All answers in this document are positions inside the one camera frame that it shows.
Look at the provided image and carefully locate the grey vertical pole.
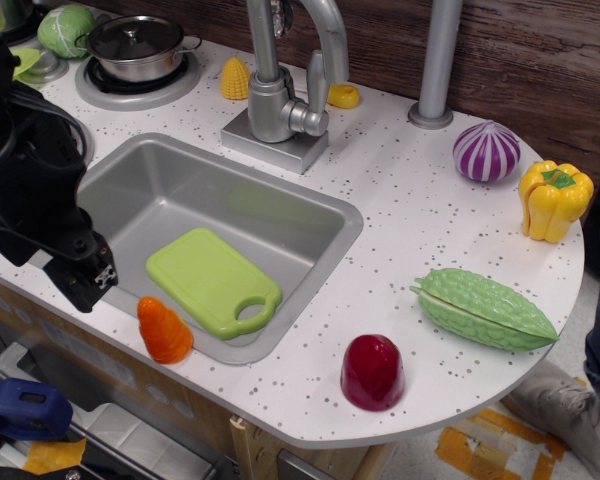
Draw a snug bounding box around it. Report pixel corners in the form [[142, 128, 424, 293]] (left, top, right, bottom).
[[408, 0, 464, 130]]

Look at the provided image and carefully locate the orange toy carrot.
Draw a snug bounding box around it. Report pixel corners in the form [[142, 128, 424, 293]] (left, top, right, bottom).
[[137, 296, 194, 364]]

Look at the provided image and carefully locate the grey sneaker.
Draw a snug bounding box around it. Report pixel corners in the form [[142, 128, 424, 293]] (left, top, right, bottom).
[[502, 361, 600, 479]]

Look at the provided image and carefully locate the steel pot with lid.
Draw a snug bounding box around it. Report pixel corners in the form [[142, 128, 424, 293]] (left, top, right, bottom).
[[74, 15, 201, 84]]

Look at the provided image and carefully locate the yellow toy bell pepper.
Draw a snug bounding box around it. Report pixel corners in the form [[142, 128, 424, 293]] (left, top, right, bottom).
[[518, 160, 594, 243]]

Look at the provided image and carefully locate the green toy bitter gourd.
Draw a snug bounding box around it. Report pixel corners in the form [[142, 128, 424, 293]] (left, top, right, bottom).
[[410, 268, 559, 351]]

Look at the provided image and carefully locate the silver toy faucet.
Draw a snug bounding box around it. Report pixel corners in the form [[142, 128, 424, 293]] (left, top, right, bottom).
[[220, 0, 351, 176]]

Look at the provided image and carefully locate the green toy cabbage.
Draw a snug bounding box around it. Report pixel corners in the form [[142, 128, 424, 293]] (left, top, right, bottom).
[[37, 5, 97, 59]]

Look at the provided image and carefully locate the purple striped toy onion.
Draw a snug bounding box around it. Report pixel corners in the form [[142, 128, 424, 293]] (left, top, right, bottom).
[[452, 120, 521, 182]]

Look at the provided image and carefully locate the dark red toy vegetable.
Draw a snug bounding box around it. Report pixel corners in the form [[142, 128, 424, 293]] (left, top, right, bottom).
[[340, 334, 405, 412]]

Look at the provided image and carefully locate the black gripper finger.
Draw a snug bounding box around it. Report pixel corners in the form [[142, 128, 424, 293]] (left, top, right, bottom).
[[43, 254, 118, 313]]

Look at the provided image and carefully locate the light green toy leaf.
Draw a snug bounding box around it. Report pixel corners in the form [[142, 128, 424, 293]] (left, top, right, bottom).
[[10, 48, 41, 79]]

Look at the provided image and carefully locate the green toy cutting board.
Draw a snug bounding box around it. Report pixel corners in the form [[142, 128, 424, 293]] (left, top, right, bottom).
[[146, 228, 283, 340]]

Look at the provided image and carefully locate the grey toy stove burner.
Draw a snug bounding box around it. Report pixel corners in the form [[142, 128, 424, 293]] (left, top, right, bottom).
[[75, 53, 200, 112]]

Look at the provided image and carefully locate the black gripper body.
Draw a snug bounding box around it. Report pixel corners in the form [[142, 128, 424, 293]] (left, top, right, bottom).
[[0, 149, 114, 273]]

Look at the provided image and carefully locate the grey toy sink basin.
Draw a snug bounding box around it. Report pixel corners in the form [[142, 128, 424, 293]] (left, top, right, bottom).
[[77, 133, 363, 364]]

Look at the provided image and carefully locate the yellow toy corn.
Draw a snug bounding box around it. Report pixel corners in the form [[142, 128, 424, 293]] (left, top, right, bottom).
[[220, 57, 250, 100]]

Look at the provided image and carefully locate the blue clamp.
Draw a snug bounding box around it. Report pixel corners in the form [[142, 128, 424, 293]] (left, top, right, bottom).
[[0, 378, 73, 441]]

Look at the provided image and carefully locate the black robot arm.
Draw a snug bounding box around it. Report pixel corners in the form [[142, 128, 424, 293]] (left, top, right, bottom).
[[0, 36, 118, 313]]

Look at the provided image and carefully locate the small yellow toy piece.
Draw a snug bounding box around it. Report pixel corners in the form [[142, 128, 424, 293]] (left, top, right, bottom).
[[327, 84, 360, 109]]

